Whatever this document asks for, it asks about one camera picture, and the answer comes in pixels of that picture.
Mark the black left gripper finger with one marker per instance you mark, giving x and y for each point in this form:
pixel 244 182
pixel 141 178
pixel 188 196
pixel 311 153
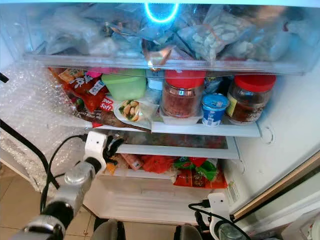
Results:
pixel 118 145

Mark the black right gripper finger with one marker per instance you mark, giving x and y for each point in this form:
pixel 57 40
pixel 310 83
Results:
pixel 198 222

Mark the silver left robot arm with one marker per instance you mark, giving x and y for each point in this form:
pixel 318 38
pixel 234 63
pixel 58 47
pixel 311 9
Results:
pixel 77 180

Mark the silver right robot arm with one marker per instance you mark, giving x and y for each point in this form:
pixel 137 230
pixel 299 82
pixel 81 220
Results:
pixel 230 232

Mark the white fridge bottom drawer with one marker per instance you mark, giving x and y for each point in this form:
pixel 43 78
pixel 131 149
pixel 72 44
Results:
pixel 140 200

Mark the fridge door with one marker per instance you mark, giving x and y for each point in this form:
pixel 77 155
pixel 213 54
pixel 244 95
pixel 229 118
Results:
pixel 280 195

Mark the white fridge shelf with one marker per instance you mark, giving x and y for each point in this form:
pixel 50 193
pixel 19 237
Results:
pixel 205 129

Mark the clear fridge drawer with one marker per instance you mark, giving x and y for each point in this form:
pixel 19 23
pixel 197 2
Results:
pixel 80 60

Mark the orange packet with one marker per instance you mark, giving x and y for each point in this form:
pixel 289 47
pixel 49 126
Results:
pixel 131 161

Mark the clear peanut packet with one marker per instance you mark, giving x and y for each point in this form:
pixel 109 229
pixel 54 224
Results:
pixel 132 111

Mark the red soft packet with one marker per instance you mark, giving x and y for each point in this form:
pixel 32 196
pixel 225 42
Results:
pixel 105 104

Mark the red food bag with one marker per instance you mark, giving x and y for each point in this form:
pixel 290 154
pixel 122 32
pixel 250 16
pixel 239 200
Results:
pixel 157 163

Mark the red green snack packet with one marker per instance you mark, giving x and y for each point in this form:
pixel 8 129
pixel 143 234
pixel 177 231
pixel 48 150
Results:
pixel 197 172

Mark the green plastic container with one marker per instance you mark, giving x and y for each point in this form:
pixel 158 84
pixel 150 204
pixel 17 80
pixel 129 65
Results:
pixel 125 85

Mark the white framed glass shelf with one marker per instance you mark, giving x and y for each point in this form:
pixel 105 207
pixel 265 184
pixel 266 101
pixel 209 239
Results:
pixel 180 147

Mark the white plastic tray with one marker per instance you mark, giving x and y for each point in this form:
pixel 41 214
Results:
pixel 180 120

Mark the red snack bag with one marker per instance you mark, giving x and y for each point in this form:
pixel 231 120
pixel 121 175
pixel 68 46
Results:
pixel 80 87

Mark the white lid jar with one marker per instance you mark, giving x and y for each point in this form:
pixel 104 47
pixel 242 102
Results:
pixel 155 83

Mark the pink lid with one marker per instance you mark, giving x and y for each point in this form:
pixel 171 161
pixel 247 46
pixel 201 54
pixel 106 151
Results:
pixel 94 73

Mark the grey robot left leg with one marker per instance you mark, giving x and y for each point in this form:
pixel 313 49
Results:
pixel 109 231

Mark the bubble wrap sheet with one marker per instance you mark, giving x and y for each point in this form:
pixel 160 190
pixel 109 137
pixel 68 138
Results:
pixel 30 100

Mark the blue white yogurt cup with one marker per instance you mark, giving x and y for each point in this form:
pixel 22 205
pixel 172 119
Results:
pixel 215 109

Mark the clear frozen food bag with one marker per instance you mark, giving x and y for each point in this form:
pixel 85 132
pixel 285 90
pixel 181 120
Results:
pixel 70 32

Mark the black tape strip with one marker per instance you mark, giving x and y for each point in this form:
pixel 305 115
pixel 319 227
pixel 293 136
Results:
pixel 3 77

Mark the red lid jar brown contents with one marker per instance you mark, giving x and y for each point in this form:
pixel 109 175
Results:
pixel 250 100

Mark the clear bag of dumplings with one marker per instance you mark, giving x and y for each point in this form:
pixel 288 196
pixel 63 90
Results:
pixel 217 32

